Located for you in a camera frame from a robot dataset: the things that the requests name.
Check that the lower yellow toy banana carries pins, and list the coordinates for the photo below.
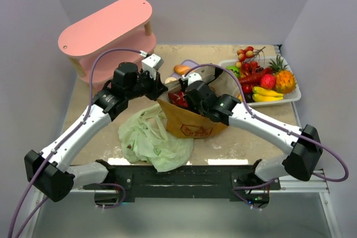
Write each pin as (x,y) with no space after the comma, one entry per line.
(262,98)

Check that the red toy pomegranate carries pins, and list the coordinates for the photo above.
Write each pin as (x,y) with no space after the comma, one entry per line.
(268,81)

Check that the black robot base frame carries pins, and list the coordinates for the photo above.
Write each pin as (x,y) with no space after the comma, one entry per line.
(233,183)

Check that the light green plastic bag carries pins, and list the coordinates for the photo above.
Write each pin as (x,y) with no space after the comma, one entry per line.
(144,138)

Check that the brown Trader Joe's bag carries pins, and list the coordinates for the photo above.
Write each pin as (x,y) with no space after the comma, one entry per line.
(195,115)

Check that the white plastic basket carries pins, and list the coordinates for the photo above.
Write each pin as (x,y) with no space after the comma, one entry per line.
(264,63)

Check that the toy baguette bread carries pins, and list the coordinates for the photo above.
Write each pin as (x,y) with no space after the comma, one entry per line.
(181,69)

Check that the upper yellow toy banana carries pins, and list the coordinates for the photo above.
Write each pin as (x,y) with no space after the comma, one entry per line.
(265,92)

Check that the red Chuba chips bag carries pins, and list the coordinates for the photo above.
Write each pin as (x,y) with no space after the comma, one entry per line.
(178,99)

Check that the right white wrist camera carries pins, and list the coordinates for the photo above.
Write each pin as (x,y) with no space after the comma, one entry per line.
(191,78)

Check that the dark purple toy plum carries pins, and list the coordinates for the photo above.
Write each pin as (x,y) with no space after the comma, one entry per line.
(249,98)

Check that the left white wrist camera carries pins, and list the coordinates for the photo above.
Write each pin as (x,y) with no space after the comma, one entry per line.
(151,63)

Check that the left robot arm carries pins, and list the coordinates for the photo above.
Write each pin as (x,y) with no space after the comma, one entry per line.
(50,170)

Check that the toy pineapple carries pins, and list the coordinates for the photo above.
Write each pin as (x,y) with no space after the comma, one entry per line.
(285,80)

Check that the green toy watermelon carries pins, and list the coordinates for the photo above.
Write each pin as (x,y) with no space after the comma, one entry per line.
(234,70)

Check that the red toy lobster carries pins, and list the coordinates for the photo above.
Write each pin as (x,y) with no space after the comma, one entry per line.
(255,77)

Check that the pink two-tier shelf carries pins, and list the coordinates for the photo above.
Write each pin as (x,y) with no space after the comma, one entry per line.
(98,43)

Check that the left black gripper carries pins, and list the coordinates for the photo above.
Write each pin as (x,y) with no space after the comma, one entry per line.
(155,87)

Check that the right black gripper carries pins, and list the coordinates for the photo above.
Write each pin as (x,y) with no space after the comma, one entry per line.
(189,93)

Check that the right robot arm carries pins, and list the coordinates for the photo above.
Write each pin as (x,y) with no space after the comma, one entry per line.
(300,149)

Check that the red toy apple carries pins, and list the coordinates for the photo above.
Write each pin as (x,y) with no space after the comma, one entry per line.
(247,88)

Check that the plain white donut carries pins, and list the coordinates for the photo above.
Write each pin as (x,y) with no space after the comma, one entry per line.
(169,79)

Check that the yellow toy banana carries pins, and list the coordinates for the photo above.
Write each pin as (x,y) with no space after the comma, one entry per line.
(265,92)
(262,98)

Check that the red yellow berry sprig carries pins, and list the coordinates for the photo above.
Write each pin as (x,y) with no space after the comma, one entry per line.
(249,57)

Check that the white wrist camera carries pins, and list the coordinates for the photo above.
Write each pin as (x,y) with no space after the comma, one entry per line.
(191,78)
(151,63)

